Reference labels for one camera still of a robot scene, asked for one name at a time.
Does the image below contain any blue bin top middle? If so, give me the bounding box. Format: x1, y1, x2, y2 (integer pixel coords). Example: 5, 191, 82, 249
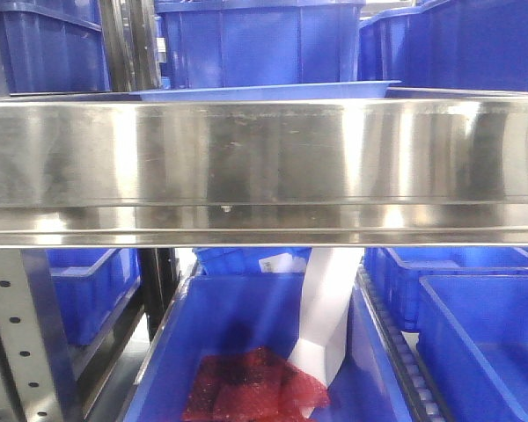
155, 1, 364, 89

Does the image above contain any blue bin lower left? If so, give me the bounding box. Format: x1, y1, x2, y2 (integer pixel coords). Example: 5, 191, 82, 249
46, 248, 139, 346

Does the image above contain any red mesh bag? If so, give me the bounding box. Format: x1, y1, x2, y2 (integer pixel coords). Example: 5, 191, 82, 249
181, 346, 330, 421

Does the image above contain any blue bin lower right back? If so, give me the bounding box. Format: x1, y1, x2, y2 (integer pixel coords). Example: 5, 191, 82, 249
363, 246, 528, 332

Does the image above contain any blue bin lower middle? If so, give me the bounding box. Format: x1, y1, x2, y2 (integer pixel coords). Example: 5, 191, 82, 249
122, 274, 411, 421

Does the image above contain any blue bin top right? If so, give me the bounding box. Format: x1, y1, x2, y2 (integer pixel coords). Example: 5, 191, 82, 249
358, 1, 528, 91

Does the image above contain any white plastic part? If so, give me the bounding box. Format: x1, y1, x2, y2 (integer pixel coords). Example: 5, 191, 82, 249
287, 246, 365, 418

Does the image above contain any blue bin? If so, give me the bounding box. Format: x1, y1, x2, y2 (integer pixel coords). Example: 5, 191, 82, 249
358, 1, 528, 91
363, 246, 528, 332
122, 274, 411, 421
417, 275, 528, 421
155, 1, 364, 89
46, 248, 139, 346
0, 1, 110, 93
193, 247, 312, 275

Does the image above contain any perforated steel upright post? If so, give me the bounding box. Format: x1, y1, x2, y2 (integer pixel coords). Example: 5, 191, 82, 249
0, 249, 84, 421

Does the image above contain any blue bin lower right front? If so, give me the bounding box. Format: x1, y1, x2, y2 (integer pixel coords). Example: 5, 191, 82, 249
417, 275, 528, 421

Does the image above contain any stainless steel shelf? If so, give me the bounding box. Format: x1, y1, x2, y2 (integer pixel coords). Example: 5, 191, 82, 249
0, 89, 528, 248

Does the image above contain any blue plastic tray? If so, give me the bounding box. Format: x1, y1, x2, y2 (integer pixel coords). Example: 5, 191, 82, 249
132, 80, 399, 102

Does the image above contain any blue bin top left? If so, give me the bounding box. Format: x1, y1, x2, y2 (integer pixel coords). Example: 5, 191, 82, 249
0, 1, 110, 93

